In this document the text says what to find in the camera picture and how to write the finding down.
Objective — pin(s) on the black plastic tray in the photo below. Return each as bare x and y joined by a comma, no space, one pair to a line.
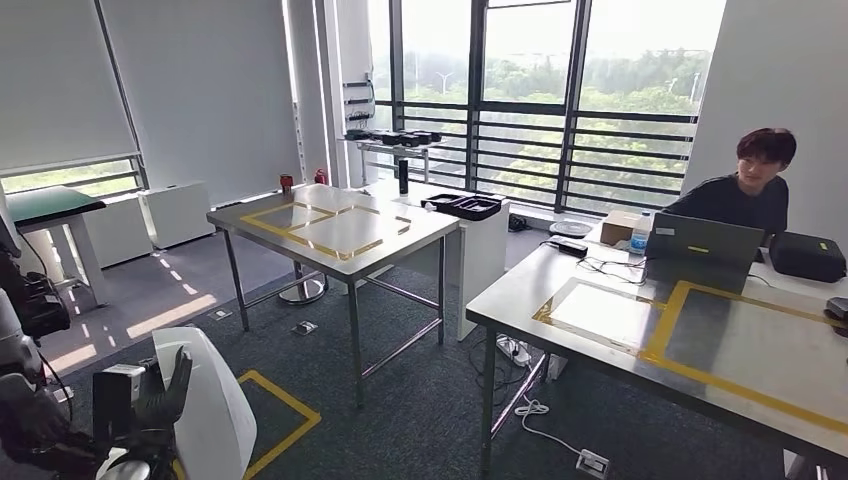
470,206

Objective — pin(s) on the black floor object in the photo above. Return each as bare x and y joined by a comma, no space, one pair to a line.
519,223

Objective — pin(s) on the red fire extinguisher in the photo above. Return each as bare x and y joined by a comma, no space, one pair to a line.
320,177

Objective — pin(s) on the white cabinet table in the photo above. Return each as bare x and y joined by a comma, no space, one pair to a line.
477,265

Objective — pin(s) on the black power brick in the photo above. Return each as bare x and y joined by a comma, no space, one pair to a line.
568,247

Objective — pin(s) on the small steel table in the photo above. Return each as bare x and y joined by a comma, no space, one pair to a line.
391,149

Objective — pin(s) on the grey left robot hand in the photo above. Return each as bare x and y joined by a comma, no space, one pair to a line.
162,417

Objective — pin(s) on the grey floor socket box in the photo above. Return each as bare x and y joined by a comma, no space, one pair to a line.
593,464

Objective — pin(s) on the black zip case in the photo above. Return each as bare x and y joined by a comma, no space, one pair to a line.
805,257

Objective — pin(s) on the chrome round table base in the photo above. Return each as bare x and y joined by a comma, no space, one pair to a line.
303,291

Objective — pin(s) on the black handheld device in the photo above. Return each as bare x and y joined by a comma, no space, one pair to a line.
838,311

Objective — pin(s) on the grey laptop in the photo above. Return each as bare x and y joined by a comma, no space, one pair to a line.
702,252

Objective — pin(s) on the black cylinder bottle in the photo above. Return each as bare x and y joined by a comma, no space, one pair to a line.
403,177

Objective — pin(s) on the grey roller blind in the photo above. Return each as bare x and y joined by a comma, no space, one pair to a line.
199,99
66,79

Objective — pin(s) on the green top white table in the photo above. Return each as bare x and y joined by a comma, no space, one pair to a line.
53,202

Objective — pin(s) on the steel table yellow tape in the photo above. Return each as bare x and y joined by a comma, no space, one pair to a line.
430,225
729,351

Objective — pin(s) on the white low cabinet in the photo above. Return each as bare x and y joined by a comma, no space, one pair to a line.
119,232
175,215

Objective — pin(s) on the white power strip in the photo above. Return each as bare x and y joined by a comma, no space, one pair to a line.
513,351

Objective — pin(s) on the row of black cases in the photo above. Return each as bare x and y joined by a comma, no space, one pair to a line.
397,138

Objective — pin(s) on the person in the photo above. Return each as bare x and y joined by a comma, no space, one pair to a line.
729,199

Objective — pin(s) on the steel floor outlet plate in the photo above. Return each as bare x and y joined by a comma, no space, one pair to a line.
305,328
220,314

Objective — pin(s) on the cardboard box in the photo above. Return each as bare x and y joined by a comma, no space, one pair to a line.
617,228

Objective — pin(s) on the black window railing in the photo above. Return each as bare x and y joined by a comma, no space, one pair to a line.
629,118

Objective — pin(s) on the clear water bottle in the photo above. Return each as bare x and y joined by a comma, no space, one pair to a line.
639,235

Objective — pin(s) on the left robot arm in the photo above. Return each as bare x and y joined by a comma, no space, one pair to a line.
20,331

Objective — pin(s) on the black round floor disc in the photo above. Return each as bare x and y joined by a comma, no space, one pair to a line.
570,228

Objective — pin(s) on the white curved plastic part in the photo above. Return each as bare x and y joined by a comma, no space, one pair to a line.
218,411

